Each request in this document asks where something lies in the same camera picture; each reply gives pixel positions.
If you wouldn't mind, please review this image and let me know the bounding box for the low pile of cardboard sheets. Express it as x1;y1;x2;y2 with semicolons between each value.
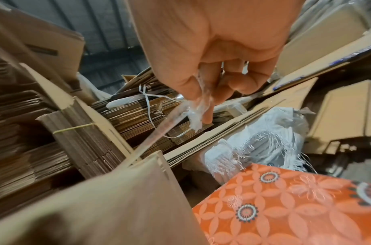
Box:
303;79;371;156

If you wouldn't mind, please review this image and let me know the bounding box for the white woven sack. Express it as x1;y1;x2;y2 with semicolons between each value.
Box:
203;106;312;185

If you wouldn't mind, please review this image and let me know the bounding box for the person's right hand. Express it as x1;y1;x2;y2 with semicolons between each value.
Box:
126;0;306;103

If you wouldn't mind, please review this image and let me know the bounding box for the wall of cardboard stacks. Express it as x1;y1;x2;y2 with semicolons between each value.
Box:
0;0;371;221

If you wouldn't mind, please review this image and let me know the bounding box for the white plastic strap loop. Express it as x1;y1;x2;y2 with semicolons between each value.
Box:
105;85;188;140

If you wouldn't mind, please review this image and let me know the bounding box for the red patterned table cloth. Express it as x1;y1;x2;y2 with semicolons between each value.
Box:
191;162;371;245

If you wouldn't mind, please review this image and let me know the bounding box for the clear packing tape strip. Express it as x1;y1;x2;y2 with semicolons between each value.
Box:
115;71;215;168

